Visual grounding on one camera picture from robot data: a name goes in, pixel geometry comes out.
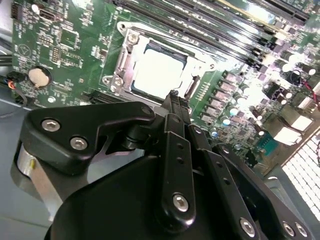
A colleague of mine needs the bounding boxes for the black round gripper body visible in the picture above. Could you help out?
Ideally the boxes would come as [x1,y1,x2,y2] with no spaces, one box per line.
[43,152,261,240]

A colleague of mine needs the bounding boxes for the metal socket cover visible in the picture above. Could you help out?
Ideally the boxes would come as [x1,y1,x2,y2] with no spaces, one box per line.
[112,27,210,102]

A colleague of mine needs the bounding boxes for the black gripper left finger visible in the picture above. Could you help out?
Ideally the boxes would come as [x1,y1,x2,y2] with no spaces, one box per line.
[11,89,198,228]

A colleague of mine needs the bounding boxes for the silver CPU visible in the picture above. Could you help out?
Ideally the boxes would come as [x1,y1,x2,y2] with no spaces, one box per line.
[131,47,188,99]

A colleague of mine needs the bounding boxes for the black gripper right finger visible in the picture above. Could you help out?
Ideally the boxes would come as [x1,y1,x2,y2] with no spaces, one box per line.
[180,97,315,240]

